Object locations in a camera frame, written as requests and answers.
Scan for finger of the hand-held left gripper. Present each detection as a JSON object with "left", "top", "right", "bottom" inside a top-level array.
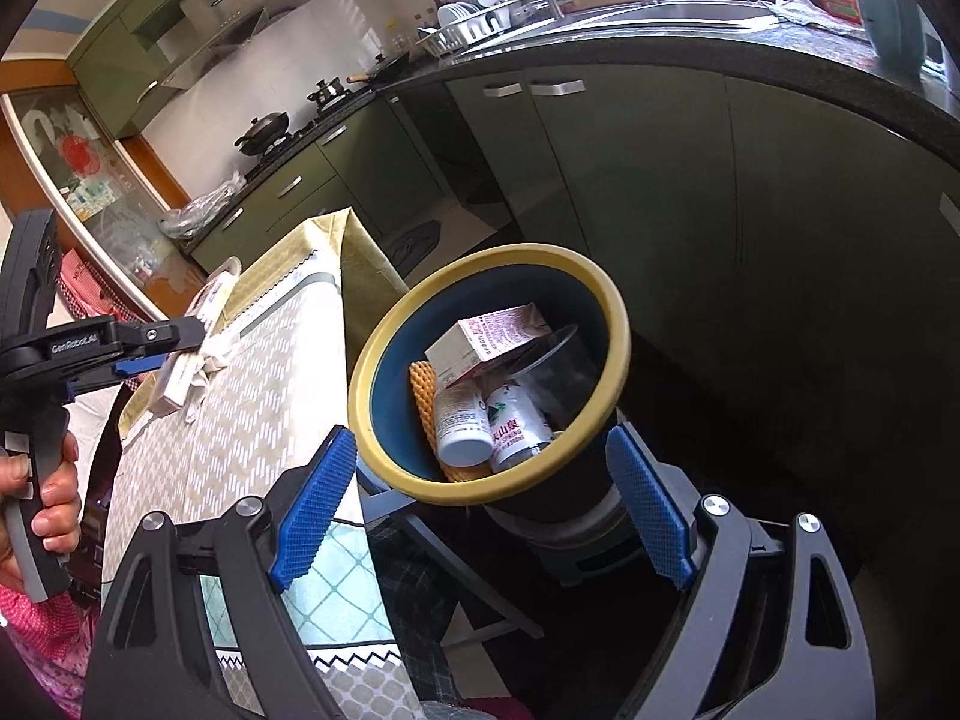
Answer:
[
  {"left": 112, "top": 313, "right": 209, "bottom": 359},
  {"left": 66, "top": 355, "right": 170, "bottom": 398}
]

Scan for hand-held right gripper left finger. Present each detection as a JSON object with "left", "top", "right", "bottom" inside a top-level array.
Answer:
[{"left": 81, "top": 426, "right": 358, "bottom": 720}]

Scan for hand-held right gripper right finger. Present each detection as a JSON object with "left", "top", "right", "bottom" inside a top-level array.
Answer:
[{"left": 604, "top": 424, "right": 878, "bottom": 720}]

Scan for white paper towel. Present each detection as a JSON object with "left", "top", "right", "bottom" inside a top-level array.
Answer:
[{"left": 184, "top": 322, "right": 242, "bottom": 421}]

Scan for blue bin with yellow rim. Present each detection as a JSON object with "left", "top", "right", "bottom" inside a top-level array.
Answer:
[{"left": 347, "top": 242, "right": 632, "bottom": 552}]

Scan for clear plastic jar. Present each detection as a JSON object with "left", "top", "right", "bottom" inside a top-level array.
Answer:
[{"left": 510, "top": 324, "right": 605, "bottom": 436}]

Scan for crushed water bottle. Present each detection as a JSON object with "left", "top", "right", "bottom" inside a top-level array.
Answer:
[{"left": 487, "top": 384, "right": 556, "bottom": 472}]

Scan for orange foam net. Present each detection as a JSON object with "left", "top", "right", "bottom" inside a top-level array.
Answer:
[{"left": 409, "top": 360, "right": 492, "bottom": 482}]

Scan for white pill bottle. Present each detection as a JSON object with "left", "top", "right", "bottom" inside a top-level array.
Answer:
[{"left": 433, "top": 382, "right": 497, "bottom": 466}]

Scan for red and white milk carton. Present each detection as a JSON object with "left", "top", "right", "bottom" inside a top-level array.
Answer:
[{"left": 425, "top": 302, "right": 556, "bottom": 391}]

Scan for person's left hand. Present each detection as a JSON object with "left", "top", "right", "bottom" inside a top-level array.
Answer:
[{"left": 0, "top": 435, "right": 82, "bottom": 587}]

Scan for teal checked tablecloth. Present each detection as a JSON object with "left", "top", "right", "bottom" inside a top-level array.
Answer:
[{"left": 199, "top": 514, "right": 432, "bottom": 720}]

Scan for pink checked cloth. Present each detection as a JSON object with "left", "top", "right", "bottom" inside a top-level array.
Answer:
[{"left": 58, "top": 250, "right": 145, "bottom": 325}]

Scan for beige patterned tablecloth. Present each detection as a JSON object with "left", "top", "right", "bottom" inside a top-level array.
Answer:
[{"left": 103, "top": 208, "right": 412, "bottom": 567}]

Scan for clear plastic bag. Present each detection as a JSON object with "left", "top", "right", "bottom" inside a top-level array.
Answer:
[{"left": 157, "top": 171, "right": 248, "bottom": 239}]

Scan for glass door with red decal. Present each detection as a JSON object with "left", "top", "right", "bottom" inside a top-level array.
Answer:
[{"left": 0, "top": 82, "right": 192, "bottom": 320}]

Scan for black wok with lid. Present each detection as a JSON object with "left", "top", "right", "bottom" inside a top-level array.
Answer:
[{"left": 234, "top": 111, "right": 292, "bottom": 156}]

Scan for dark floor mat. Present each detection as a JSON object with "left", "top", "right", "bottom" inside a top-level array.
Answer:
[{"left": 386, "top": 221, "right": 445, "bottom": 276}]

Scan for pink patterned clothing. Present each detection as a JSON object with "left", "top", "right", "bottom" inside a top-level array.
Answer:
[{"left": 0, "top": 577, "right": 102, "bottom": 720}]

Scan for steel range hood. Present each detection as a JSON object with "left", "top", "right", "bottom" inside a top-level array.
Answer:
[{"left": 160, "top": 7, "right": 265, "bottom": 92}]

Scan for green upper kitchen cabinets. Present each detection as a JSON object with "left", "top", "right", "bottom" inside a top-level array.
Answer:
[{"left": 64, "top": 0, "right": 380, "bottom": 140}]

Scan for green kitchen cabinets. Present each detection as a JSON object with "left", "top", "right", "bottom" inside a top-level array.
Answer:
[
  {"left": 187, "top": 64, "right": 960, "bottom": 481},
  {"left": 64, "top": 0, "right": 380, "bottom": 140}
]

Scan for small black pot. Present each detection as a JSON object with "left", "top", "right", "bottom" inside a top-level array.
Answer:
[{"left": 307, "top": 77, "right": 353, "bottom": 109}]

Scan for green lower kitchen cabinets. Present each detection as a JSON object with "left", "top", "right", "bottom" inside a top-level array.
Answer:
[{"left": 187, "top": 64, "right": 960, "bottom": 481}]

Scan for white dish rack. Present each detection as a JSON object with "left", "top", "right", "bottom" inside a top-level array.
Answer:
[{"left": 415, "top": 0, "right": 539, "bottom": 59}]

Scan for patterned dish cloth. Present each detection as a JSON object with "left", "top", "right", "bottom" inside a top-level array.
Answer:
[{"left": 765, "top": 0, "right": 863, "bottom": 38}]

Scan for grey-green container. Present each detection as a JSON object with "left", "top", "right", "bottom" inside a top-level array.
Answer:
[{"left": 851, "top": 0, "right": 947, "bottom": 81}]

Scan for grey metal table frame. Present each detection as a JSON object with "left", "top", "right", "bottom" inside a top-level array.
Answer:
[{"left": 358, "top": 465, "right": 552, "bottom": 650}]

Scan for frying pan with wooden handle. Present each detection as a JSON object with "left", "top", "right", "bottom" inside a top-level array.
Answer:
[{"left": 346, "top": 51, "right": 412, "bottom": 89}]

